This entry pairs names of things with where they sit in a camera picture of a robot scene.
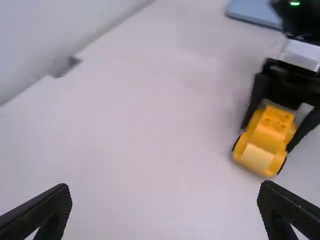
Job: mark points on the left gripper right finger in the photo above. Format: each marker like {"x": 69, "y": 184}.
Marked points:
{"x": 277, "y": 207}

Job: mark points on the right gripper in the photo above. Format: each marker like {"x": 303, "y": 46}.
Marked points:
{"x": 290, "y": 85}

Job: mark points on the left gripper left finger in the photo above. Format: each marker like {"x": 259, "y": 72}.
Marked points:
{"x": 50, "y": 207}

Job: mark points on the yellow toy car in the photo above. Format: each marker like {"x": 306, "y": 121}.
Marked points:
{"x": 262, "y": 140}

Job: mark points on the blue mat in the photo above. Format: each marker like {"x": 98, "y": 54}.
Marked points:
{"x": 250, "y": 12}

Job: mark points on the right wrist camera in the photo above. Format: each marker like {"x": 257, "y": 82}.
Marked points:
{"x": 300, "y": 53}

